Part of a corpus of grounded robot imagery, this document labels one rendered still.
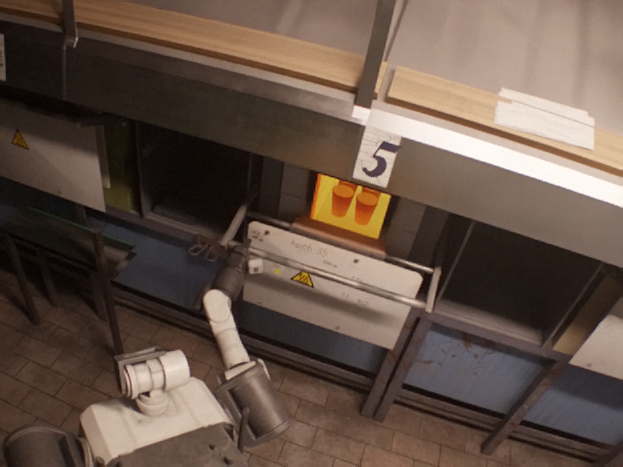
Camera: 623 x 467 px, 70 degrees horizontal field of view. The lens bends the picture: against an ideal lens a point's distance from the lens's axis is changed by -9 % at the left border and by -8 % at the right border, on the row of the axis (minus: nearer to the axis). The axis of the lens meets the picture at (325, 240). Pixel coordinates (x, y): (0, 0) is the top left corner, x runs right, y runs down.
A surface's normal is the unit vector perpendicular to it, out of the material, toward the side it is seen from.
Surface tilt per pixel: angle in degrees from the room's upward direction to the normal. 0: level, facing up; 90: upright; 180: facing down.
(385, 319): 90
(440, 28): 33
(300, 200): 90
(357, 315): 90
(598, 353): 90
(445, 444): 0
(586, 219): 80
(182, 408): 16
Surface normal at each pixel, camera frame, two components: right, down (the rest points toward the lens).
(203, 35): -0.01, -0.32
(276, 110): -0.24, 0.44
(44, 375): 0.17, -0.76
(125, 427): 0.19, -0.90
